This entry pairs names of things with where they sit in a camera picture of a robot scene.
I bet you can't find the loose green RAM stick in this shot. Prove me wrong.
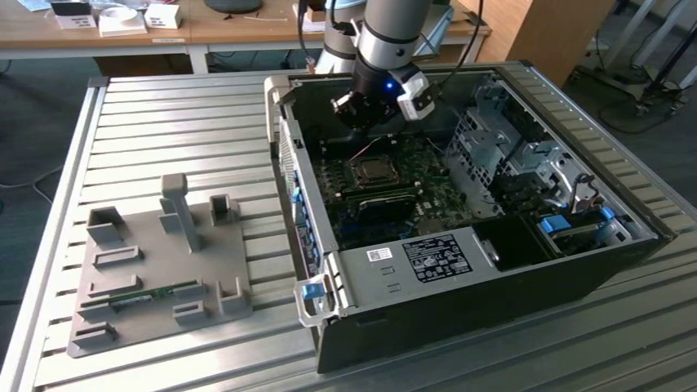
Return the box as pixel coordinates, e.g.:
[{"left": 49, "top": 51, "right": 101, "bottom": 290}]
[{"left": 109, "top": 285, "right": 182, "bottom": 308}]

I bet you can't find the small white labelled box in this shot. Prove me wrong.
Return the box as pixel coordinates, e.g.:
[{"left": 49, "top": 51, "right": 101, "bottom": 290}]
[{"left": 57, "top": 14, "right": 101, "bottom": 31}]

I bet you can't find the installed RAM stick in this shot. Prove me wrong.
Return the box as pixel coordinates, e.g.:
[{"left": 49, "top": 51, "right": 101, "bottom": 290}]
[{"left": 343, "top": 182, "right": 426, "bottom": 202}]

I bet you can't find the thin wire locking lever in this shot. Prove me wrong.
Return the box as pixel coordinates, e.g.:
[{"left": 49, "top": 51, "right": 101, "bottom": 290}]
[{"left": 350, "top": 136, "right": 384, "bottom": 161}]

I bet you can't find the wooden desk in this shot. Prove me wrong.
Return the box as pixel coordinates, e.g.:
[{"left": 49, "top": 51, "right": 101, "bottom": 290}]
[
  {"left": 188, "top": 0, "right": 495, "bottom": 74},
  {"left": 0, "top": 0, "right": 194, "bottom": 74}
]

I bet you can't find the black PC case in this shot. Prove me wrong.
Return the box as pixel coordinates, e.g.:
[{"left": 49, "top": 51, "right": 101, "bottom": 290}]
[{"left": 263, "top": 60, "right": 683, "bottom": 375}]

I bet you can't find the metal socket cover frame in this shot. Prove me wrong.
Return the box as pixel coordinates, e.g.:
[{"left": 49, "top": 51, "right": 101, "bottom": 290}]
[{"left": 348, "top": 154, "right": 398, "bottom": 189}]

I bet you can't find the blue disk carrier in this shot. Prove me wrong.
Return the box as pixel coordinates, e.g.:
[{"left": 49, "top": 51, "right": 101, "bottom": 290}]
[{"left": 536, "top": 215, "right": 574, "bottom": 238}]

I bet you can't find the grey parts rack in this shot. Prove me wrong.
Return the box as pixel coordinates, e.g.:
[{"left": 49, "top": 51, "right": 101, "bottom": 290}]
[{"left": 65, "top": 172, "right": 255, "bottom": 359}]

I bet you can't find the silver disk bay cage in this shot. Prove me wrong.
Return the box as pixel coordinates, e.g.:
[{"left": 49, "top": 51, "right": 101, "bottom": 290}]
[{"left": 446, "top": 72, "right": 571, "bottom": 220}]

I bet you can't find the blue plastic tab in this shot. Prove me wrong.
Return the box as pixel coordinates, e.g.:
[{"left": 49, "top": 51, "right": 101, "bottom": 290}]
[{"left": 598, "top": 207, "right": 620, "bottom": 246}]

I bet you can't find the black graphics card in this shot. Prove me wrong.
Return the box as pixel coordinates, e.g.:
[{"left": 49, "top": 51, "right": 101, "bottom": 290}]
[{"left": 326, "top": 194, "right": 419, "bottom": 250}]

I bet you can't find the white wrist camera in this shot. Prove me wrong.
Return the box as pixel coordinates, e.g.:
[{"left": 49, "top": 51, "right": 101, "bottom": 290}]
[{"left": 390, "top": 65, "right": 440, "bottom": 123}]

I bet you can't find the green motherboard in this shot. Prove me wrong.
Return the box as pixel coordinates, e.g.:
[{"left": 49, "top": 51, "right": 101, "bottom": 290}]
[{"left": 314, "top": 136, "right": 506, "bottom": 250}]

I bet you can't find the CPU socket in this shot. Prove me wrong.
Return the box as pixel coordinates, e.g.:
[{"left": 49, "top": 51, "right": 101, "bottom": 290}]
[{"left": 348, "top": 154, "right": 398, "bottom": 189}]

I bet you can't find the white cube box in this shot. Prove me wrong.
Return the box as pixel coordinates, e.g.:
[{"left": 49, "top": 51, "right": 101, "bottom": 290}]
[{"left": 143, "top": 3, "right": 184, "bottom": 30}]

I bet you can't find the white round stand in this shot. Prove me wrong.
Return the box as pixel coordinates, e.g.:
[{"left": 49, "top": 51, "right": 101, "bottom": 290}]
[{"left": 97, "top": 6, "right": 150, "bottom": 38}]

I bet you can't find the silver power supply unit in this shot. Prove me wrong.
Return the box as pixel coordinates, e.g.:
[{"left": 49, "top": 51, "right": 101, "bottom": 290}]
[{"left": 326, "top": 227, "right": 500, "bottom": 318}]

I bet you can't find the metal equipment stand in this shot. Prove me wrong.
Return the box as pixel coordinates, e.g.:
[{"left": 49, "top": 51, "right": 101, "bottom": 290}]
[{"left": 566, "top": 0, "right": 697, "bottom": 136}]

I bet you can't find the dark round object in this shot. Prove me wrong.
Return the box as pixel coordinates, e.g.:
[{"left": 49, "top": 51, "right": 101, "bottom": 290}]
[{"left": 204, "top": 0, "right": 264, "bottom": 13}]

